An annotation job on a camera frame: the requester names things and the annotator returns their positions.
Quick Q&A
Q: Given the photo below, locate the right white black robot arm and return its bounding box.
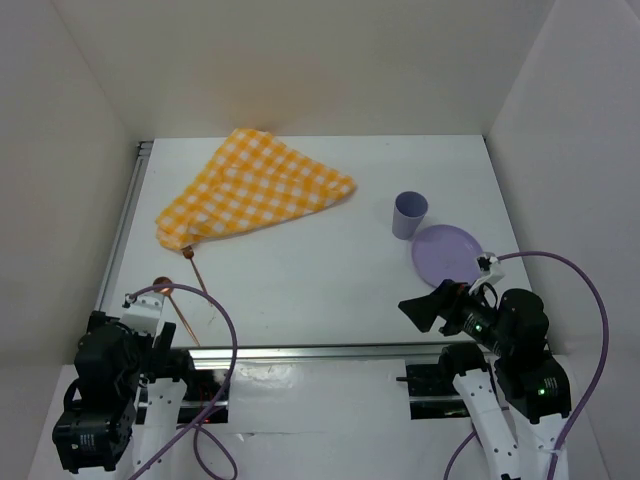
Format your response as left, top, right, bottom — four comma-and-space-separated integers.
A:
398, 280, 572, 479

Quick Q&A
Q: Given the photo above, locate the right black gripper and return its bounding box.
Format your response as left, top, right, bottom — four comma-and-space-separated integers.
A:
397, 274, 511, 352

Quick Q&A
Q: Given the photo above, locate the copper fork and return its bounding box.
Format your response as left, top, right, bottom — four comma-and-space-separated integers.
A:
182, 246, 208, 293

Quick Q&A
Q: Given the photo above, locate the copper spoon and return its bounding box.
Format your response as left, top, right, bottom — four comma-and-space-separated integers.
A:
153, 276, 201, 347

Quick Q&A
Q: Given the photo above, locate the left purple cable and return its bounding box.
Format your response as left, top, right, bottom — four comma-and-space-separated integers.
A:
127, 283, 239, 480

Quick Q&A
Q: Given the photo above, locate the yellow white checkered cloth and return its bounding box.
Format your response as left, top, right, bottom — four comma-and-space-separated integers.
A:
156, 129, 357, 251

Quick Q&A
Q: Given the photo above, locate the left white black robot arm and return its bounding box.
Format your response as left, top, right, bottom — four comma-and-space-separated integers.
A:
52, 311, 199, 479

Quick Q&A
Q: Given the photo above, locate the purple cable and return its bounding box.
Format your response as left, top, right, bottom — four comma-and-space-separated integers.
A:
127, 283, 239, 480
443, 250, 611, 480

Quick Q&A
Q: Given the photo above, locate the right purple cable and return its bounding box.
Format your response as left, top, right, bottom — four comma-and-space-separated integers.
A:
443, 250, 611, 480

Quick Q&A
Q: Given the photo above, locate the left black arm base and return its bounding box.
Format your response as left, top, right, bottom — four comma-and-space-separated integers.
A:
134, 349, 234, 425

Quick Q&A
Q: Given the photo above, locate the lilac plastic plate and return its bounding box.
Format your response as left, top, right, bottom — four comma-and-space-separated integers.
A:
411, 224, 484, 287

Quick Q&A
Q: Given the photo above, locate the lilac plastic cup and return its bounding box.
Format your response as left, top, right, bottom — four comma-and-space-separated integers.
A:
392, 191, 429, 240

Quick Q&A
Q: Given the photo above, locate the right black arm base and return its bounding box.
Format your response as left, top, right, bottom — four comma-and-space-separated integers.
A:
396, 363, 470, 420

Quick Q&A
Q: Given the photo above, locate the aluminium front rail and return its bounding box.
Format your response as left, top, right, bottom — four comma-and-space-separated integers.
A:
187, 342, 456, 362

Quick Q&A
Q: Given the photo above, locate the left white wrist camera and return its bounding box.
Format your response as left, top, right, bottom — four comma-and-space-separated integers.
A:
120, 291, 165, 337

